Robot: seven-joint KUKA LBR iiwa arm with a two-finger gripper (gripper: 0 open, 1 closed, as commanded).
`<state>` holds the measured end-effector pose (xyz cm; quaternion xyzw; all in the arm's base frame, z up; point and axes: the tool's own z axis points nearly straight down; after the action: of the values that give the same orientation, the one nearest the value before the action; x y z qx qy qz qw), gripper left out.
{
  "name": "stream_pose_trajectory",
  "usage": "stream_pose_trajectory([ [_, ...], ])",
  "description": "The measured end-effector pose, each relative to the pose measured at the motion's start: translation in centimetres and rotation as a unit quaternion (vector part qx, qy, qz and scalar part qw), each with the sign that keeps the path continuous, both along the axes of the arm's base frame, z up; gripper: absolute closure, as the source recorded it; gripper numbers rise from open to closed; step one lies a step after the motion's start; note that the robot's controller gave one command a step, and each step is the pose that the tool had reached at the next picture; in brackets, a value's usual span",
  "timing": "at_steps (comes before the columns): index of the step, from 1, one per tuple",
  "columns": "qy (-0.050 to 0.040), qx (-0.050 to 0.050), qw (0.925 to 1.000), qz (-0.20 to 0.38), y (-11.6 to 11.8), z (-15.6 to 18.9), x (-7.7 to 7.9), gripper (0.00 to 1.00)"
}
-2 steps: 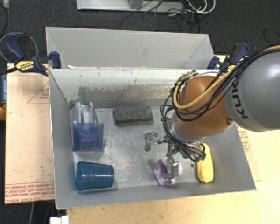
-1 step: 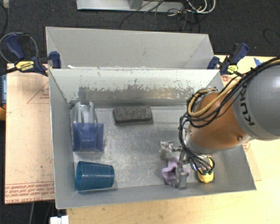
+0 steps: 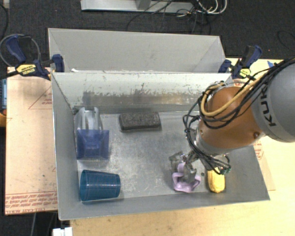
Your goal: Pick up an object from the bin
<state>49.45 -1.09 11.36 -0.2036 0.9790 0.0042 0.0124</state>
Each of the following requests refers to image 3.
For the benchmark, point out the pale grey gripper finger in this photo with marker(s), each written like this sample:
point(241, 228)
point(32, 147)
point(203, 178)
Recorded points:
point(176, 157)
point(189, 174)

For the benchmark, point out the lilac soft toy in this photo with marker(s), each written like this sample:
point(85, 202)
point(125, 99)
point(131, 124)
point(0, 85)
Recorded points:
point(181, 185)

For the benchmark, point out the yellow rounded block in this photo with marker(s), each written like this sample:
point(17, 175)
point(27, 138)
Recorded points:
point(215, 184)

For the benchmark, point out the grey metal bin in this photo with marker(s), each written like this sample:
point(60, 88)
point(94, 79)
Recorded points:
point(142, 154)

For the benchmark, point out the dark green flat block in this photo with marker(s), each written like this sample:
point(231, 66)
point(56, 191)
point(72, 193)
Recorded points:
point(139, 121)

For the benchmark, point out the blue plastic cup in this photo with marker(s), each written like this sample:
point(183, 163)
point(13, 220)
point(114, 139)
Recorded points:
point(98, 185)

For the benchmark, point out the clear bottle with blue base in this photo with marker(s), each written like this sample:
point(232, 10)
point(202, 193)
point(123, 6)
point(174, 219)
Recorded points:
point(92, 142)

